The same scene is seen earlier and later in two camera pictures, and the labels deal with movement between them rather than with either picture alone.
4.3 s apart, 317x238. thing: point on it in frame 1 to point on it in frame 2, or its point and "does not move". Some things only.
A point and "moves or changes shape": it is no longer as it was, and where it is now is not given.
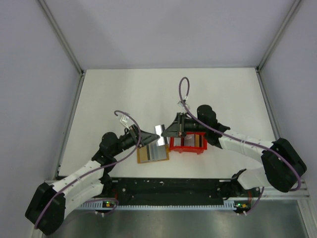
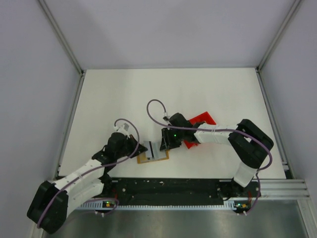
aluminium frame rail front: (301, 190) does not move
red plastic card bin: (192, 142) moves or changes shape
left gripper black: (146, 138) to (134, 143)
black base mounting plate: (179, 189) does not move
